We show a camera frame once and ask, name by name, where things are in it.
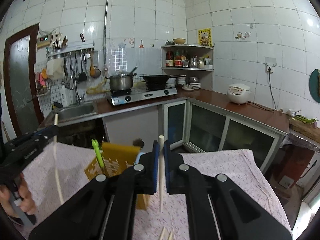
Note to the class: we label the yellow perforated utensil holder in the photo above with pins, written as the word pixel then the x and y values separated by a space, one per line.
pixel 117 158

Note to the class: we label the yellow wall poster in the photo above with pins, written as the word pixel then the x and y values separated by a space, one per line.
pixel 205 37

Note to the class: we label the white rice cooker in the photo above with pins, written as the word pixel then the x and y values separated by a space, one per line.
pixel 238 93

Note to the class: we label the wall power outlet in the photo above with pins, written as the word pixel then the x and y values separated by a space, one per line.
pixel 270 64

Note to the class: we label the green round cutting board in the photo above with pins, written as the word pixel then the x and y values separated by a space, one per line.
pixel 314 85

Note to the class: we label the gas stove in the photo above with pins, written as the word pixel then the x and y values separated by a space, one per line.
pixel 117 98

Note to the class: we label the corner shelf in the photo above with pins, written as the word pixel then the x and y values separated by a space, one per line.
pixel 189 60

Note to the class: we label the person left hand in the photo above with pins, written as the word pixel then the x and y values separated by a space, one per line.
pixel 27 205

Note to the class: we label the stacked white plates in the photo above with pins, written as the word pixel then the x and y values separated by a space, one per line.
pixel 184 83

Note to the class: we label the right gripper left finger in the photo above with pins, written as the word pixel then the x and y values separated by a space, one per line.
pixel 103 208

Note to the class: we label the floral pink tablecloth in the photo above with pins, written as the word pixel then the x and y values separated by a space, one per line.
pixel 216 207

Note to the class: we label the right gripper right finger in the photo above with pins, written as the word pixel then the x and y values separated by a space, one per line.
pixel 216 207

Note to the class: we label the steel cooking pot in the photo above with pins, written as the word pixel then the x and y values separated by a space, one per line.
pixel 122 81

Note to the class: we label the wall utensil rack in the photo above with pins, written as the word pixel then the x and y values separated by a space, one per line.
pixel 78 46

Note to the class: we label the sink faucet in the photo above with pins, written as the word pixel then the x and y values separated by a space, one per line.
pixel 79 98

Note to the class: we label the brown door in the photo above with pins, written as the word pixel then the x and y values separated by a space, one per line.
pixel 19 80

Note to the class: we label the black wok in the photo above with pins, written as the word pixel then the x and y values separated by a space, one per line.
pixel 159 79

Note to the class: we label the steel sink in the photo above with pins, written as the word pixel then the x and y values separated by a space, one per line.
pixel 75 112

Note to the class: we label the beige bowl on shelf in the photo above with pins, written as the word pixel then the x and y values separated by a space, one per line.
pixel 179 41

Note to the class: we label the kitchen counter cabinets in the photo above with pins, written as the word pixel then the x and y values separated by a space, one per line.
pixel 198 121

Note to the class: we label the white soap bottle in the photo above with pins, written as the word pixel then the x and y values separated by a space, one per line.
pixel 64 96

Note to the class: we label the green handled fork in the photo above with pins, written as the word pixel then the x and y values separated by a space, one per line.
pixel 95 145

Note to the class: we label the wooden cutting board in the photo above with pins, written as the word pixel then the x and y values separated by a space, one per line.
pixel 308 130

